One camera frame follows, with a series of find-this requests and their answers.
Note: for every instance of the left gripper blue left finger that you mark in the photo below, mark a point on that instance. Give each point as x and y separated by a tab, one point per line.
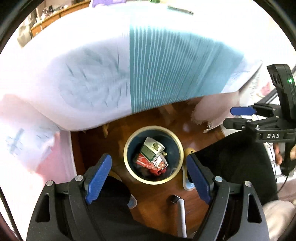
95	178

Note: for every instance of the green Dubai chocolate box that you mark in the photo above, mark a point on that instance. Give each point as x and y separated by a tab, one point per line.
151	149

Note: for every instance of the teal white patterned tablecloth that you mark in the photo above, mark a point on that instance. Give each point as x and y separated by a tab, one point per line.
105	62

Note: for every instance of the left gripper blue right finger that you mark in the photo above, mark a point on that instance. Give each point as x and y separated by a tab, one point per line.
202	178

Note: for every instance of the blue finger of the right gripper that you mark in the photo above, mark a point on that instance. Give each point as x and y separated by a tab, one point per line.
242	110

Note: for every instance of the pink fringed cloth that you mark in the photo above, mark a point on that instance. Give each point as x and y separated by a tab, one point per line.
213	109

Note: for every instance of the grey metal chair leg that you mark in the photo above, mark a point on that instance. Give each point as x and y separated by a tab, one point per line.
181	217

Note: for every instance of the light blue slipper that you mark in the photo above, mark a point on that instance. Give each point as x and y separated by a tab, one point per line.
187	185

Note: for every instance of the wooden desk with drawers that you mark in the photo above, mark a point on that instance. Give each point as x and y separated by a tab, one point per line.
47	20

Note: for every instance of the purple plastic bag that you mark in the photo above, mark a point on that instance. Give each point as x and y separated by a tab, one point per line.
106	2

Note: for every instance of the round dark trash bin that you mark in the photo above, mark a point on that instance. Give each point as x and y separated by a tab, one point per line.
173	153

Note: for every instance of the red snack wrapper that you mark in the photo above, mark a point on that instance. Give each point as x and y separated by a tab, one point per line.
157	167

